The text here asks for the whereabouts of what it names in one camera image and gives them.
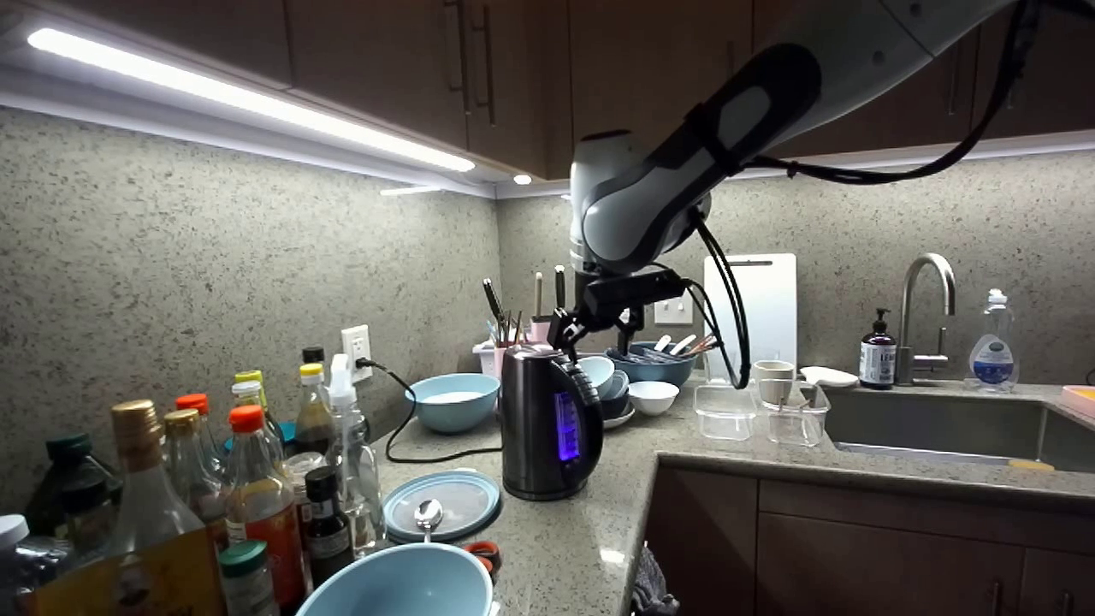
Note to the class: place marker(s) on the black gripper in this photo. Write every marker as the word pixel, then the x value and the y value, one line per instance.
pixel 604 303

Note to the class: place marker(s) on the black electric kettle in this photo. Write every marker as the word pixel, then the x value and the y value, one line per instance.
pixel 548 421

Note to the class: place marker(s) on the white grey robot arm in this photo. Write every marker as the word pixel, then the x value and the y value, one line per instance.
pixel 833 59

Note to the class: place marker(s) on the blue dish basin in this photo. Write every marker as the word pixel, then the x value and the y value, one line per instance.
pixel 648 364

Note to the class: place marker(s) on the stacked bowls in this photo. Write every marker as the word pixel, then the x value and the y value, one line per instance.
pixel 612 385

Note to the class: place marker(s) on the pink knife block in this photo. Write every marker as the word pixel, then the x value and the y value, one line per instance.
pixel 491 353

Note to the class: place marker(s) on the small white bowl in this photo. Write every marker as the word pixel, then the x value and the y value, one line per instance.
pixel 655 396

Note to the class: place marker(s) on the white cutting board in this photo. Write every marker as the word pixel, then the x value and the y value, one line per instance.
pixel 769 288

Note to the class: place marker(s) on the clear glass container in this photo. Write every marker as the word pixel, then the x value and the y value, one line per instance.
pixel 721 406

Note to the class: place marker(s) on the beige cup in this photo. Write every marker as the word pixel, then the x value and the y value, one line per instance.
pixel 776 382

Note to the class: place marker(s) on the light blue bowl back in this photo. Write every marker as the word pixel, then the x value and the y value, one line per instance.
pixel 453 402

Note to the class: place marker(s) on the light blue bowl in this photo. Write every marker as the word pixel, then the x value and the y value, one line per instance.
pixel 453 402
pixel 408 580

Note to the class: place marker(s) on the dark soap dispenser bottle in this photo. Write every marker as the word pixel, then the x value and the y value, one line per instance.
pixel 877 356

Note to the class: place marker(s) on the light blue plate with spoon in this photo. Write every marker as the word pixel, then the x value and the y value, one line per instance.
pixel 469 503

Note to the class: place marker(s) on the white spray bottle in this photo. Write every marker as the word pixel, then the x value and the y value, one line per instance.
pixel 353 461

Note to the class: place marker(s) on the chrome faucet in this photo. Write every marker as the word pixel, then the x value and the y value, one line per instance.
pixel 929 299

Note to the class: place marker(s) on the yellow cap bottle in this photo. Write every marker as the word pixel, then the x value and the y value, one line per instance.
pixel 314 417

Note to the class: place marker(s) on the light blue bowl front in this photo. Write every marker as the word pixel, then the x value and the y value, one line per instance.
pixel 408 580

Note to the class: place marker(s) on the clear blue dish soap bottle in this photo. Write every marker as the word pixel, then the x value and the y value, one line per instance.
pixel 990 360

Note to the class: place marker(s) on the small dark sauce bottle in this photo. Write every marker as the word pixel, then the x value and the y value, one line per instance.
pixel 327 528

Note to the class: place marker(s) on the orange cap sauce bottle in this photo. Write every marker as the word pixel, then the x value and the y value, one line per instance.
pixel 263 503

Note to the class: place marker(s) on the amber oil bottle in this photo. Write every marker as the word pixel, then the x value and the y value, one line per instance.
pixel 159 551

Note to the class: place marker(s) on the dark green cap bottle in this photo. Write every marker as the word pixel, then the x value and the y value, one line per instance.
pixel 76 499

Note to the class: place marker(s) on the under cabinet light strip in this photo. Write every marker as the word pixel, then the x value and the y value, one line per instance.
pixel 240 96

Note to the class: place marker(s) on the white wall outlet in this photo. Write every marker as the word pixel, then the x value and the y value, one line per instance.
pixel 356 347

